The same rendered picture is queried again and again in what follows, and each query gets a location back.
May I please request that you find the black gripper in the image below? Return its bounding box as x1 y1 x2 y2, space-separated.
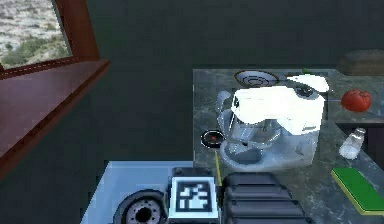
113 189 169 224

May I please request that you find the white round plate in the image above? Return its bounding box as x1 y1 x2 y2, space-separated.
233 69 280 88

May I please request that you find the white stand mixer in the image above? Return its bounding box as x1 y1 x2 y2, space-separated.
215 74 331 172

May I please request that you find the brown framed window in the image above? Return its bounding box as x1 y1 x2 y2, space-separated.
0 0 112 181

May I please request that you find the green yellow sponge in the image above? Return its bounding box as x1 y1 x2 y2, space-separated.
330 167 384 216

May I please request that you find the glass salt shaker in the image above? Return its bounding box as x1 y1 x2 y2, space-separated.
338 127 367 160

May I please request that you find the red tomato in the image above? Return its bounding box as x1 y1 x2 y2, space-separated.
340 89 372 113

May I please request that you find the brown bread loaf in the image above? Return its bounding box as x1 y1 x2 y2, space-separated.
338 49 384 77

